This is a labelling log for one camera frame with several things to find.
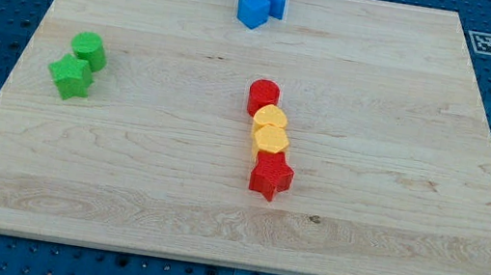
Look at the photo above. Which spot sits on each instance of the yellow heart block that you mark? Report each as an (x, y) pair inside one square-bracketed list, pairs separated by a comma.
[(269, 115)]

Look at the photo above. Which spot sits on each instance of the wooden board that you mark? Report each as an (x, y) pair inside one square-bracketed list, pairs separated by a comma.
[(389, 141)]

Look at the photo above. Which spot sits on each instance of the green star block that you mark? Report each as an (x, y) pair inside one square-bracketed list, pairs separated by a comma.
[(71, 76)]

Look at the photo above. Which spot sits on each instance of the white fiducial marker tag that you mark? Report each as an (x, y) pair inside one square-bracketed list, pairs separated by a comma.
[(480, 42)]

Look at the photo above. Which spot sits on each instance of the red cylinder block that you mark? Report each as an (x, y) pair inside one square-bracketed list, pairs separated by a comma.
[(262, 92)]

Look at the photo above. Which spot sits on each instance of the red star block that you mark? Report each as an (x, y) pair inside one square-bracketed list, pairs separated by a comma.
[(271, 175)]

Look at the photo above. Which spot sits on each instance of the blue cube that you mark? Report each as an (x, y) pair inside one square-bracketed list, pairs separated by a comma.
[(253, 13)]

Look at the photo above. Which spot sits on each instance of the yellow hexagon block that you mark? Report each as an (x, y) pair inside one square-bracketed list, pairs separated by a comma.
[(269, 138)]

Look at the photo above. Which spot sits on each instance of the green cylinder block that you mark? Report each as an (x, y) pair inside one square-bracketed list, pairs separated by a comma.
[(89, 46)]

